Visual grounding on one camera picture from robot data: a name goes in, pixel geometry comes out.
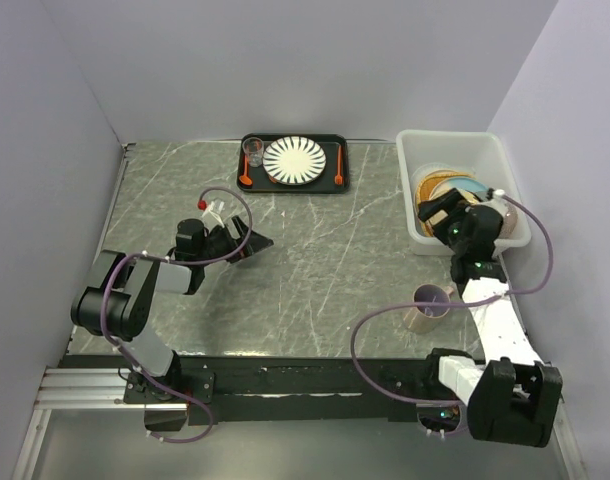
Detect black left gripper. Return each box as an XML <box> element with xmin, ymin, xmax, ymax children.
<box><xmin>198</xmin><ymin>215</ymin><xmax>273</xmax><ymax>266</ymax></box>

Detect orange woven pattern plate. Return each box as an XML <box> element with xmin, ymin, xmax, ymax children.
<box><xmin>415</xmin><ymin>169</ymin><xmax>472</xmax><ymax>202</ymax></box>

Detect blue grey plate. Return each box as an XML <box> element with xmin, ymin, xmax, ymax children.
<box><xmin>429</xmin><ymin>176</ymin><xmax>488</xmax><ymax>200</ymax></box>

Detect dark metallic bowl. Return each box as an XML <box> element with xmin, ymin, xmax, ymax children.
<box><xmin>499</xmin><ymin>203</ymin><xmax>518</xmax><ymax>239</ymax></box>

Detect tan bottom plate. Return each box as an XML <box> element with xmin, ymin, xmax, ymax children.
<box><xmin>419</xmin><ymin>210</ymin><xmax>454</xmax><ymax>241</ymax></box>

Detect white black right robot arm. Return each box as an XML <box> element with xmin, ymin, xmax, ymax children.
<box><xmin>418</xmin><ymin>188</ymin><xmax>563</xmax><ymax>448</ymax></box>

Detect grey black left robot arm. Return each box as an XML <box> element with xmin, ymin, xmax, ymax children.
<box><xmin>71</xmin><ymin>215</ymin><xmax>274</xmax><ymax>402</ymax></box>

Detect white plastic bin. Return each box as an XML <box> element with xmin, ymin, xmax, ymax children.
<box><xmin>396</xmin><ymin>129</ymin><xmax>520</xmax><ymax>256</ymax></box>

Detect black serving tray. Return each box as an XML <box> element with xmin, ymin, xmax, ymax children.
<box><xmin>236</xmin><ymin>133</ymin><xmax>350</xmax><ymax>195</ymax></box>

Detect orange spoon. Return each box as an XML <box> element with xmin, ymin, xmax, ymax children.
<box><xmin>239</xmin><ymin>156</ymin><xmax>253</xmax><ymax>187</ymax></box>

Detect striped white blue plate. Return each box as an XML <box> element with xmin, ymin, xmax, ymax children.
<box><xmin>262</xmin><ymin>136</ymin><xmax>327</xmax><ymax>186</ymax></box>

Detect clear drinking glass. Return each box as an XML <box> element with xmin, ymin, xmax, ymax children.
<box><xmin>241</xmin><ymin>136</ymin><xmax>264</xmax><ymax>168</ymax></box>

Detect orange fork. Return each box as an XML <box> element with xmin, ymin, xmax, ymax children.
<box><xmin>334</xmin><ymin>145</ymin><xmax>344</xmax><ymax>186</ymax></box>

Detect pink beige mug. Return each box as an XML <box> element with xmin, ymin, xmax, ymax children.
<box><xmin>404</xmin><ymin>284</ymin><xmax>454</xmax><ymax>334</ymax></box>

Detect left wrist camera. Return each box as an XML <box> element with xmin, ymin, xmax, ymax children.
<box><xmin>197</xmin><ymin>198</ymin><xmax>226</xmax><ymax>230</ymax></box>

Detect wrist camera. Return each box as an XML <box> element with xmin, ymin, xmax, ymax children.
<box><xmin>477</xmin><ymin>188</ymin><xmax>506</xmax><ymax>202</ymax></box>
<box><xmin>197</xmin><ymin>198</ymin><xmax>226</xmax><ymax>230</ymax></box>

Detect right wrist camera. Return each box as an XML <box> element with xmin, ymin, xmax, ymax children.
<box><xmin>477</xmin><ymin>188</ymin><xmax>506</xmax><ymax>202</ymax></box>

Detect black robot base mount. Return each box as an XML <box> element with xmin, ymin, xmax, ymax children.
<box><xmin>124</xmin><ymin>356</ymin><xmax>456</xmax><ymax>425</ymax></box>

